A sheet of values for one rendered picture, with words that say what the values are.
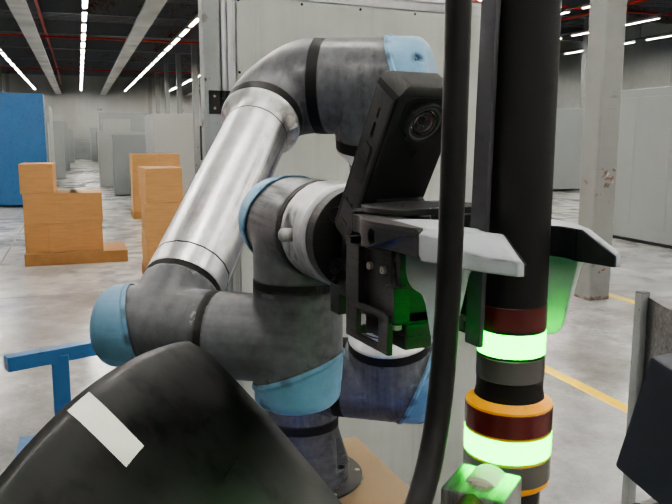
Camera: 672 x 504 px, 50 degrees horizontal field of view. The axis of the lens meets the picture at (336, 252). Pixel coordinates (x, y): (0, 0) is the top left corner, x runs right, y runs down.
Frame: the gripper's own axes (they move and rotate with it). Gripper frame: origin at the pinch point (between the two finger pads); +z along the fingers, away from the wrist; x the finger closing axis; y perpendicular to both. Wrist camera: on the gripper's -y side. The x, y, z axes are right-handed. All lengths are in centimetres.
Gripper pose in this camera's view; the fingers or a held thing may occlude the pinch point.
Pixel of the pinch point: (552, 244)
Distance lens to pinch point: 33.8
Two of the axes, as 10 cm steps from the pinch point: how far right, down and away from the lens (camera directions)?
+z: 4.3, 1.4, -8.9
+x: -9.0, 0.6, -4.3
